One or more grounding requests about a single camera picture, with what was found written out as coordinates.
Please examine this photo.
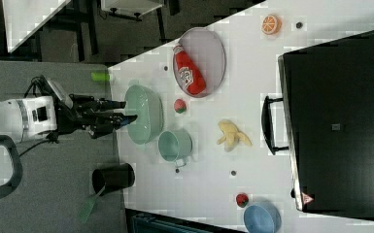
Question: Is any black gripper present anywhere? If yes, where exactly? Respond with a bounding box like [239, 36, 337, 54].
[56, 94, 138, 139]

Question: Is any yellow plush peeled banana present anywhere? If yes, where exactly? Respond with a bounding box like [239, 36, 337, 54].
[217, 119, 253, 151]

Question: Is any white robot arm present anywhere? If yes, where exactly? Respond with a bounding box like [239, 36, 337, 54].
[0, 94, 137, 199]

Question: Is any green metal mug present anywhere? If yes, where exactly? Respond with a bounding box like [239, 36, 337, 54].
[157, 128, 192, 169]

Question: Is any green oval colander bowl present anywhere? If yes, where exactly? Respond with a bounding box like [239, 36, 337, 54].
[125, 84, 164, 145]

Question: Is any green marker cylinder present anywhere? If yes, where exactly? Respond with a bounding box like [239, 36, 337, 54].
[91, 72, 110, 82]

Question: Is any plush strawberry near tray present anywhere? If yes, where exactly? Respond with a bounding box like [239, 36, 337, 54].
[174, 99, 187, 114]

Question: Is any black cylindrical cup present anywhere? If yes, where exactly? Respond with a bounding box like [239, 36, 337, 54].
[91, 163, 135, 195]

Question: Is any red plush ketchup bottle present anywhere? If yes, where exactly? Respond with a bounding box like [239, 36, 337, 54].
[173, 44, 206, 95]

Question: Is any green spatula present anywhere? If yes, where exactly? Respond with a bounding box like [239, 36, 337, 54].
[78, 186, 105, 223]

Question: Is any white cabinet with casters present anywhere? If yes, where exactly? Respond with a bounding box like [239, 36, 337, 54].
[100, 0, 164, 20]

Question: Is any grey oval tray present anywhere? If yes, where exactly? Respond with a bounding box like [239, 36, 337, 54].
[173, 27, 225, 98]

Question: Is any white side table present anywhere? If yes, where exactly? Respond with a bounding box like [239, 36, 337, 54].
[1, 0, 72, 53]

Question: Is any plush strawberry near blue bowl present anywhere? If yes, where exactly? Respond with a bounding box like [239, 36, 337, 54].
[235, 193, 249, 208]

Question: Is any blue bowl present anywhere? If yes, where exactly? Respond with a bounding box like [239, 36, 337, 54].
[244, 202, 281, 233]

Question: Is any plush orange slice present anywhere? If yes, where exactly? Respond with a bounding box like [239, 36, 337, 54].
[261, 15, 282, 35]

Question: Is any black oven appliance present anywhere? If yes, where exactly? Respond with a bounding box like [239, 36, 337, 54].
[278, 30, 374, 220]

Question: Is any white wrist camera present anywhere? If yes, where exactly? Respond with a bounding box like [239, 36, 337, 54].
[49, 81, 73, 109]

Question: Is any black oven door handle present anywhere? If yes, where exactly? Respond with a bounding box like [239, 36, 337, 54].
[261, 96, 289, 155]

